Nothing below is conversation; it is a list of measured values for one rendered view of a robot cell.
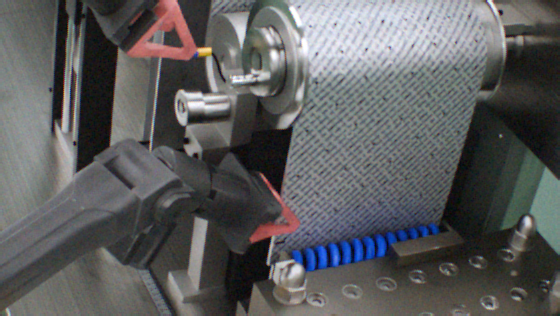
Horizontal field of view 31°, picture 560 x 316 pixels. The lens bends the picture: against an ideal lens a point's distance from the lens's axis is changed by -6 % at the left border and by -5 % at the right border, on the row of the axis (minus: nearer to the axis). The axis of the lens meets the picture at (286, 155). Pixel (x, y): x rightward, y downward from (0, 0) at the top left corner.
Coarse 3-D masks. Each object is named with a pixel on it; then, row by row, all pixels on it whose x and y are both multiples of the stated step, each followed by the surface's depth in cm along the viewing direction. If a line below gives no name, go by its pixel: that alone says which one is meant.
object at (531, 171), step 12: (528, 156) 152; (528, 168) 154; (540, 168) 155; (528, 180) 155; (540, 180) 157; (516, 192) 156; (528, 192) 157; (516, 204) 158; (528, 204) 159; (504, 216) 158; (516, 216) 159; (504, 228) 160
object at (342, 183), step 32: (352, 128) 113; (384, 128) 115; (416, 128) 117; (448, 128) 120; (288, 160) 112; (320, 160) 114; (352, 160) 116; (384, 160) 118; (416, 160) 120; (448, 160) 123; (288, 192) 114; (320, 192) 117; (352, 192) 119; (384, 192) 121; (416, 192) 124; (448, 192) 127; (320, 224) 120; (352, 224) 122; (384, 224) 125; (416, 224) 127
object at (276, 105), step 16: (256, 16) 112; (272, 16) 109; (480, 16) 117; (288, 32) 106; (288, 48) 107; (288, 64) 107; (288, 80) 107; (272, 96) 112; (288, 96) 108; (272, 112) 112
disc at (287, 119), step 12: (264, 0) 111; (276, 0) 108; (252, 12) 114; (288, 12) 106; (288, 24) 106; (300, 24) 105; (300, 36) 104; (300, 48) 105; (300, 60) 105; (300, 72) 106; (300, 84) 106; (276, 96) 111; (300, 96) 106; (264, 108) 114; (288, 108) 109; (300, 108) 107; (276, 120) 112; (288, 120) 109
